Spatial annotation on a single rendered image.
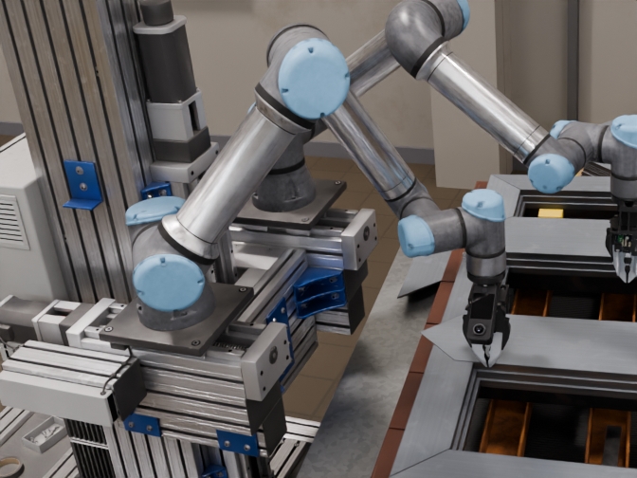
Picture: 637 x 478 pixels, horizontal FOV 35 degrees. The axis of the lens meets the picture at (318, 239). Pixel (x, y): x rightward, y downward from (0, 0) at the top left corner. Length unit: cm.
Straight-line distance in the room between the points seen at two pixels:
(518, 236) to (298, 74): 102
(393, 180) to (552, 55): 281
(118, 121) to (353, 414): 79
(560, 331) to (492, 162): 255
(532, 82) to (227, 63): 155
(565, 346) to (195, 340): 73
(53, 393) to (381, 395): 72
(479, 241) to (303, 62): 49
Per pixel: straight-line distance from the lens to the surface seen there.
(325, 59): 162
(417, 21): 200
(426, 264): 267
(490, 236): 186
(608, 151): 203
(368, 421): 220
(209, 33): 524
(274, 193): 228
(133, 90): 204
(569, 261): 241
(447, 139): 463
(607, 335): 212
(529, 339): 210
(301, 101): 162
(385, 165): 188
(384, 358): 238
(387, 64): 219
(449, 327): 214
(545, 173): 193
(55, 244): 227
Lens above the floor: 204
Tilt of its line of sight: 28 degrees down
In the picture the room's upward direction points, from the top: 7 degrees counter-clockwise
